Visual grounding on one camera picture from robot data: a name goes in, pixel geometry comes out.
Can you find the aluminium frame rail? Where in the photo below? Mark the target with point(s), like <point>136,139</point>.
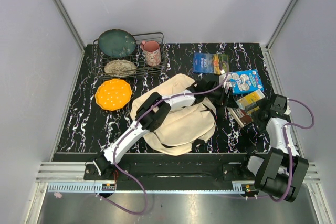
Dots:
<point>70,25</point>

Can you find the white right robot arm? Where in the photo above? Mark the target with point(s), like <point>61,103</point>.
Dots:
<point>280,172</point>

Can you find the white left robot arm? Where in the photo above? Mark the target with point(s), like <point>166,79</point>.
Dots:
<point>152,113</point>

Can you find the cream canvas student bag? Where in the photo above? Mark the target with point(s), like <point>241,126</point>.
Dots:
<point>184,129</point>

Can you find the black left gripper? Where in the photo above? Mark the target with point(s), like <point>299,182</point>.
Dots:
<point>225,100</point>

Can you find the beige patterned plate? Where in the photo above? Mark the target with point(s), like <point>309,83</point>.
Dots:
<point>120,68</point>

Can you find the Animal Farm paperback book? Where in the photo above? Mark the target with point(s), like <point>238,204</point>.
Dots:
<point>217,64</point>

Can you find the dark green plate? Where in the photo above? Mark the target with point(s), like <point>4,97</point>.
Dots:
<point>117,43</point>

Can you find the orange dotted plate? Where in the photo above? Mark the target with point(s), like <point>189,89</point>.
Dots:
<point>113,94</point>

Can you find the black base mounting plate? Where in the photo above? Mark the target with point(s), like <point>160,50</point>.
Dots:
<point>160,172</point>

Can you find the yellow picture book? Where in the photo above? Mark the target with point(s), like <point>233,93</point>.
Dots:
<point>243,108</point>

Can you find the pink patterned mug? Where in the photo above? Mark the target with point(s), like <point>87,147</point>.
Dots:
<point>151,51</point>

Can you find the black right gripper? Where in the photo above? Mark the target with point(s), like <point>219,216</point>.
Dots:
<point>262,105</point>

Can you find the blue comic book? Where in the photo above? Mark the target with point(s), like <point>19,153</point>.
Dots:
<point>244,82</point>

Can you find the wire dish rack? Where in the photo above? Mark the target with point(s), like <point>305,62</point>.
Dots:
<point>99,59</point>

